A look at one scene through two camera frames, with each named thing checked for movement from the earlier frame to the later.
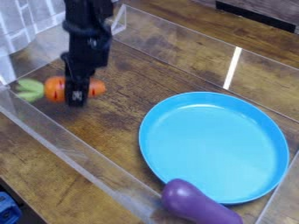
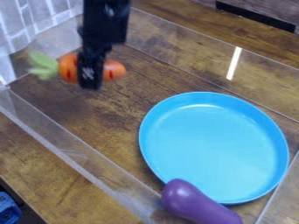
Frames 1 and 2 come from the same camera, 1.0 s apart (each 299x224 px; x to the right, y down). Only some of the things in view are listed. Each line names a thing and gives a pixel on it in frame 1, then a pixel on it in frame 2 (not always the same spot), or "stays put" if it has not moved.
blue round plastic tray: (221, 142) stays put
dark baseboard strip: (257, 17) stays put
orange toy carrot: (34, 90) -> (46, 67)
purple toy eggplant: (191, 207) stays put
